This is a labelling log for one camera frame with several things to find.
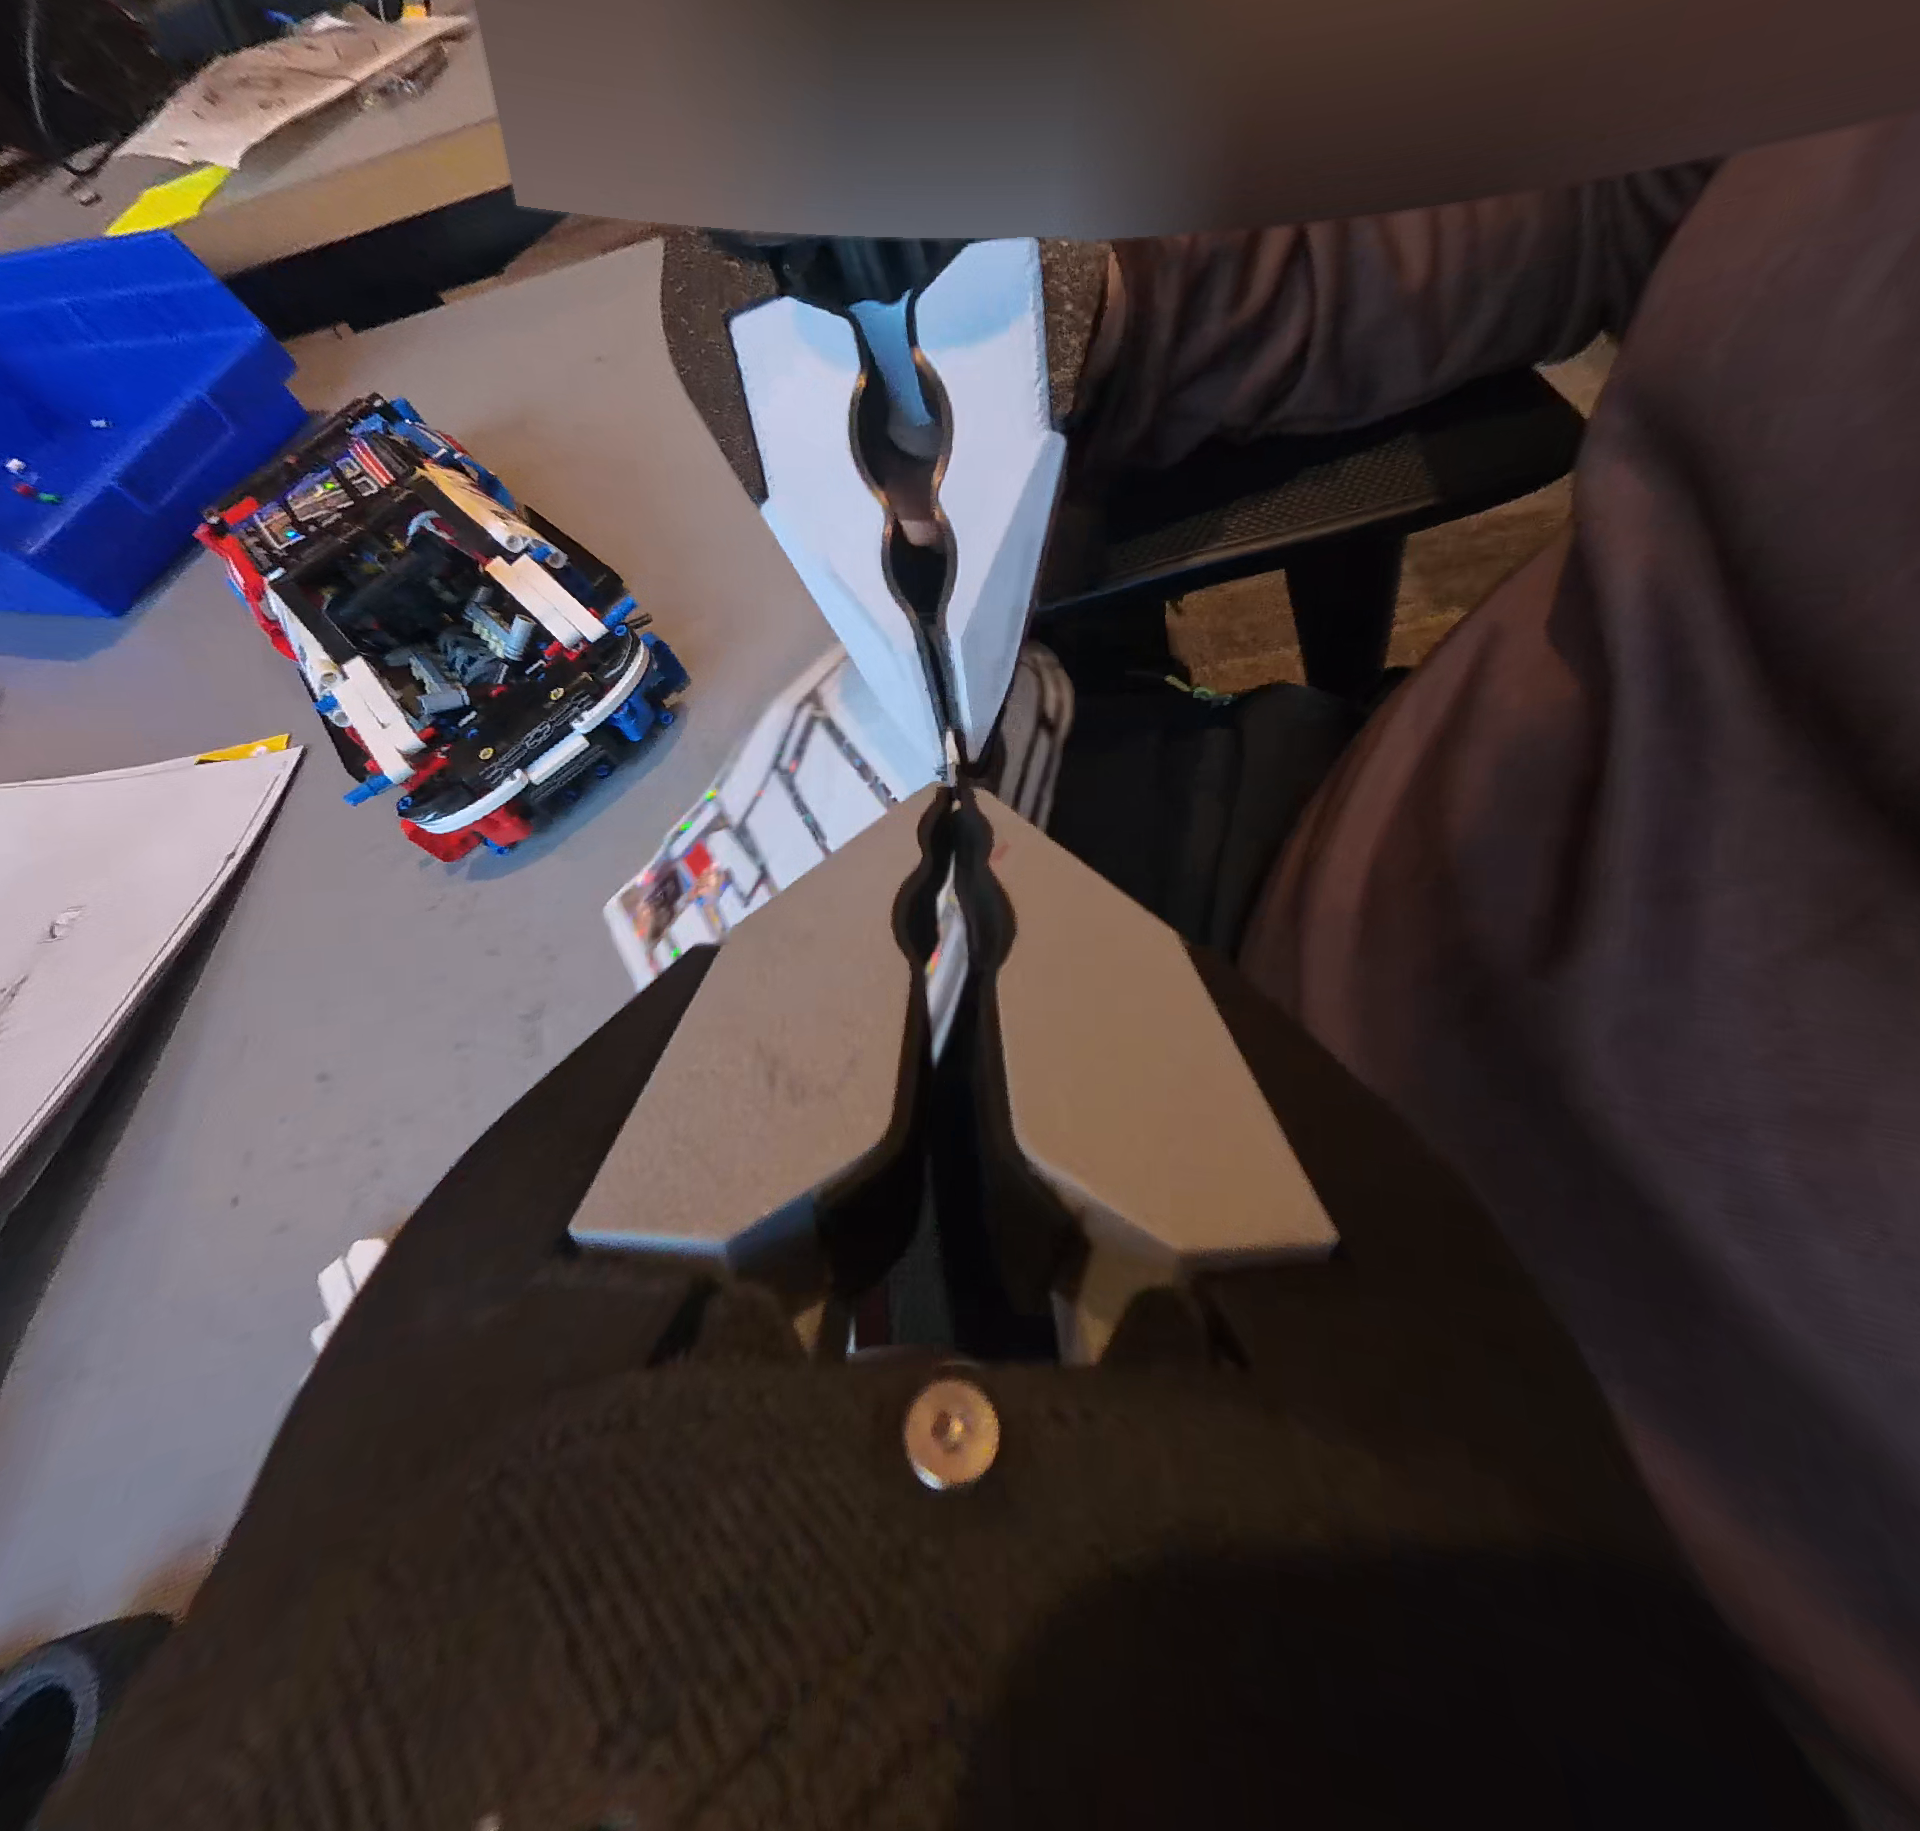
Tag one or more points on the blue storage bin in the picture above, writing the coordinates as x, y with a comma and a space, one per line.
118, 407

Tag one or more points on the thick instruction booklet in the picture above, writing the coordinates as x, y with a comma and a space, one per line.
105, 932

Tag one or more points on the black mesh office chair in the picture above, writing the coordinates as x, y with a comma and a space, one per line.
1275, 511

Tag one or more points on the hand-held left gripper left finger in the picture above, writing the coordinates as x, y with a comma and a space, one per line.
764, 1097

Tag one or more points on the yellow paper note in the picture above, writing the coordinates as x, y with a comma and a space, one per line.
163, 200

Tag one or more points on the black rubber tire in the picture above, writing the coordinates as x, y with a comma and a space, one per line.
89, 1683

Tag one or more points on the toy brick race car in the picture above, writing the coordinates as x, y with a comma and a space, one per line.
448, 631

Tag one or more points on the neighbouring table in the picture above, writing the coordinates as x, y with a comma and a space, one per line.
374, 197

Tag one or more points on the printed paper sheet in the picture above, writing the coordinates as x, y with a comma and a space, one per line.
286, 84

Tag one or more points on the black backpack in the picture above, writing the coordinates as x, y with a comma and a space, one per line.
1200, 812

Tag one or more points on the person's right hand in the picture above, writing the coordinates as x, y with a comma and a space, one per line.
917, 526

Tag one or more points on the holographic sticker sheet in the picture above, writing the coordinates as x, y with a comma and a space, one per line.
780, 812

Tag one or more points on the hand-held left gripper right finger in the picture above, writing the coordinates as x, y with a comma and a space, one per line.
1139, 1097

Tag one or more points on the white toy brick panel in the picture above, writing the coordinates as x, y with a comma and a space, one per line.
348, 1292

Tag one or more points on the grey desk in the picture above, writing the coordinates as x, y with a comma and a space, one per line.
374, 1035

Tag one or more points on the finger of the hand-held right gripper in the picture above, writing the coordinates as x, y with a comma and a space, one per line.
803, 436
998, 436

